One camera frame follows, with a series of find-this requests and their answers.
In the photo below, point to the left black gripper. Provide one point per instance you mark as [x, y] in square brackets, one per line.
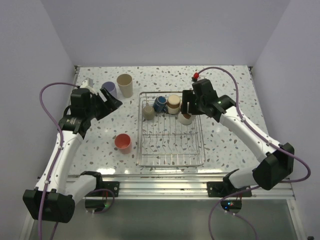
[109, 106]

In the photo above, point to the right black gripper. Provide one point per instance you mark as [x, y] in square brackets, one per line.
[188, 96]

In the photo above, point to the purple plastic cup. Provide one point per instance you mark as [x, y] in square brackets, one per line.
[111, 88]

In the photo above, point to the steel cup with handle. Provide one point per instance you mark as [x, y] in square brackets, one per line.
[186, 119]

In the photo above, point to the dark blue mug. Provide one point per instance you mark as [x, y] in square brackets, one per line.
[160, 105]

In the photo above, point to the small grey-green mug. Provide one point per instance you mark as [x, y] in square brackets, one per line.
[148, 112]

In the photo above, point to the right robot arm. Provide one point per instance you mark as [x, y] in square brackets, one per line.
[275, 159]

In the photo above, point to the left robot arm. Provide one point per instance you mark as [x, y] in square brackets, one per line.
[51, 200]

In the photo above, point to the tall beige plastic cup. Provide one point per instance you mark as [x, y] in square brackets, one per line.
[125, 84]

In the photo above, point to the red plastic cup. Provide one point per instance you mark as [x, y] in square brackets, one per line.
[123, 143]

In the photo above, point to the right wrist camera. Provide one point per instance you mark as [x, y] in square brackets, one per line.
[196, 77]

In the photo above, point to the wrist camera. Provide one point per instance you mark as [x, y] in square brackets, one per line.
[88, 83]
[196, 77]

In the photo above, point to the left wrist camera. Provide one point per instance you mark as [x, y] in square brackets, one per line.
[88, 83]

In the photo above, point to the wire dish rack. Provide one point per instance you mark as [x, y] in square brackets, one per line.
[164, 141]

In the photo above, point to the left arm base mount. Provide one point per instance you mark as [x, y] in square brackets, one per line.
[109, 189]

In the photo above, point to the aluminium rail frame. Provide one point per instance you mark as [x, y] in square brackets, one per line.
[184, 186]

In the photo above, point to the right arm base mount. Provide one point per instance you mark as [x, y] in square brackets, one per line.
[219, 189]

